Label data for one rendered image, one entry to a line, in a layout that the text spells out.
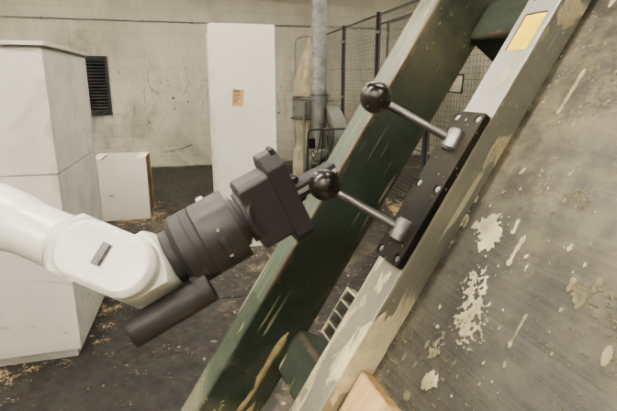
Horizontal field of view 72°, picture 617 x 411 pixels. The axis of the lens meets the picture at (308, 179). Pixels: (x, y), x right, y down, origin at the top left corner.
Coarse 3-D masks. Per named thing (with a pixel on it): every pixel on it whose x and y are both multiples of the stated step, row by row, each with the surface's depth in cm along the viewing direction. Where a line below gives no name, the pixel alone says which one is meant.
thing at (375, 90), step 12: (372, 84) 49; (384, 84) 49; (360, 96) 50; (372, 96) 49; (384, 96) 49; (372, 108) 49; (384, 108) 50; (396, 108) 50; (420, 120) 49; (432, 132) 49; (444, 132) 49; (456, 132) 48; (444, 144) 49; (456, 144) 48
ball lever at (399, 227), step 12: (312, 180) 49; (324, 180) 49; (336, 180) 49; (312, 192) 49; (324, 192) 49; (336, 192) 49; (360, 204) 49; (372, 216) 49; (384, 216) 49; (396, 228) 49; (408, 228) 48
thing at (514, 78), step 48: (576, 0) 48; (528, 48) 48; (480, 96) 51; (528, 96) 49; (480, 144) 48; (432, 240) 48; (384, 288) 49; (336, 336) 51; (384, 336) 49; (336, 384) 48
